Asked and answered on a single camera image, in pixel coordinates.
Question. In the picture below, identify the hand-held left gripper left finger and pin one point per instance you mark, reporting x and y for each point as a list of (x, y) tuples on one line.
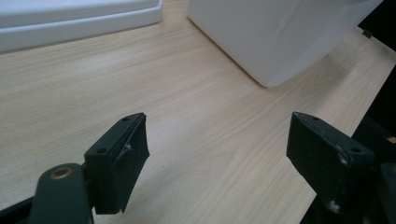
[(116, 165)]

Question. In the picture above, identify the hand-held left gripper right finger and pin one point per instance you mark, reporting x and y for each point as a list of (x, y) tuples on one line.
[(323, 158)]

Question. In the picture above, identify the small black clip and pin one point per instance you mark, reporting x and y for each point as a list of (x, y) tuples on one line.
[(367, 33)]

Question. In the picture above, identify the white plastic container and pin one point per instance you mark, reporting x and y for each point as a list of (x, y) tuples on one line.
[(274, 34)]

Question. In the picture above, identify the white plastic tray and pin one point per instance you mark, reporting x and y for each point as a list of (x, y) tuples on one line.
[(62, 21)]

